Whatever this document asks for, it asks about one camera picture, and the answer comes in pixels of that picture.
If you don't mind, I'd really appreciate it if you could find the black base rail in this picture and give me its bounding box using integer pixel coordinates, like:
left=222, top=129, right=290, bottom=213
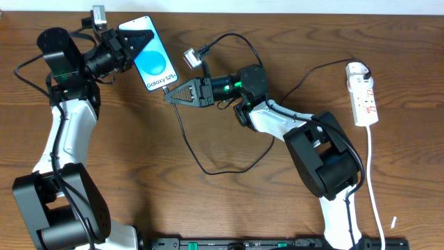
left=145, top=237, right=410, bottom=250

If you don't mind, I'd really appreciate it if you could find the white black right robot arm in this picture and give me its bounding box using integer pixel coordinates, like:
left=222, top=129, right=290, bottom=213
left=164, top=65, right=365, bottom=249

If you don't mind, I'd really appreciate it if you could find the small white paper scrap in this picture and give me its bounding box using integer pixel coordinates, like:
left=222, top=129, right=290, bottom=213
left=391, top=216, right=397, bottom=229

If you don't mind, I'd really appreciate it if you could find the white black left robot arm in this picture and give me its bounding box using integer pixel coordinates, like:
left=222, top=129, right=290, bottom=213
left=12, top=27, right=154, bottom=249

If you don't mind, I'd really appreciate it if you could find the black USB charging cable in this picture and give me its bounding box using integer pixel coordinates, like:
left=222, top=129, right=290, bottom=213
left=162, top=58, right=373, bottom=176

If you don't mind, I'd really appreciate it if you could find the blue Galaxy smartphone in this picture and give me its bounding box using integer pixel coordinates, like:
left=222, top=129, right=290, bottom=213
left=118, top=16, right=178, bottom=92

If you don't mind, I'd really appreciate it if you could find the white power strip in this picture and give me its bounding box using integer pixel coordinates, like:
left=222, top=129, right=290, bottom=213
left=345, top=62, right=379, bottom=127

